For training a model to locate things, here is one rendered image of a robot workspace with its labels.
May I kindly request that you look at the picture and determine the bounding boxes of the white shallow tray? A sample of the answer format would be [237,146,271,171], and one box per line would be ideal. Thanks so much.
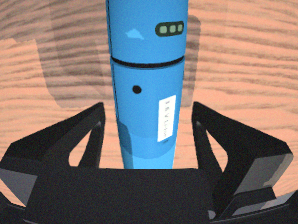
[271,192,294,207]

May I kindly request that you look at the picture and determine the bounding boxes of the blue electric screwdriver body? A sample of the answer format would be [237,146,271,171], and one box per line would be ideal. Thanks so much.
[105,0,188,169]

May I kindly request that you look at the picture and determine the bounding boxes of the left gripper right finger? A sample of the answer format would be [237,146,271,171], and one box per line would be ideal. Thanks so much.
[191,101,294,219]

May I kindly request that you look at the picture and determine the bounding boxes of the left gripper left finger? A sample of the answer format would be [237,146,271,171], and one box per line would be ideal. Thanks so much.
[4,102,106,168]

